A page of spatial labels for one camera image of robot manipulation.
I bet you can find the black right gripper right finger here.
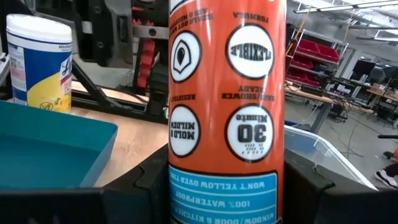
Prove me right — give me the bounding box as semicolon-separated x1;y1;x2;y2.
282;149;398;224

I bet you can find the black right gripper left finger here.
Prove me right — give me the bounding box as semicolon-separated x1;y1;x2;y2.
0;144;170;224

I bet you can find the orange sealant tube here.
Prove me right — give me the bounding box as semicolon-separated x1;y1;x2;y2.
168;0;287;224

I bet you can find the person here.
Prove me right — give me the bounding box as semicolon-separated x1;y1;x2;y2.
374;146;398;190

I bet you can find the clear plastic bin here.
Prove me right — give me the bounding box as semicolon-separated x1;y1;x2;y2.
284;124;379;191

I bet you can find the teal plastic tray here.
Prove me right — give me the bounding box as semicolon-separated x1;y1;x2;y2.
0;100;119;190

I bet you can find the wooden workshop desk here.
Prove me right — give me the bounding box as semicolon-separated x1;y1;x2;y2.
285;82;374;134

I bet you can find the red bin storage rack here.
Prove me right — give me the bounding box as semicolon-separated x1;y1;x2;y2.
285;29;349;90

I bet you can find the black table frame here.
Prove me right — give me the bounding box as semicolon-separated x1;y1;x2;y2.
70;60;170;124

